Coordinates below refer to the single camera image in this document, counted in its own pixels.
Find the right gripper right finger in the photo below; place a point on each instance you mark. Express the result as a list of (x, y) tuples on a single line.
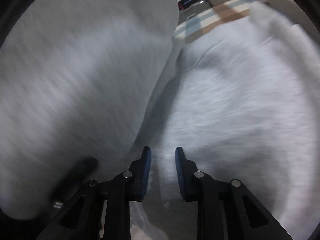
[(224, 210)]

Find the light grey sweatshirt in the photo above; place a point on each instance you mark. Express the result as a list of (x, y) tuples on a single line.
[(104, 78)]

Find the checkered bed sheet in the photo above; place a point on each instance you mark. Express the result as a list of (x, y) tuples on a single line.
[(201, 24)]

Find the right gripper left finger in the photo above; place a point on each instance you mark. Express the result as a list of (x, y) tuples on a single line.
[(102, 210)]

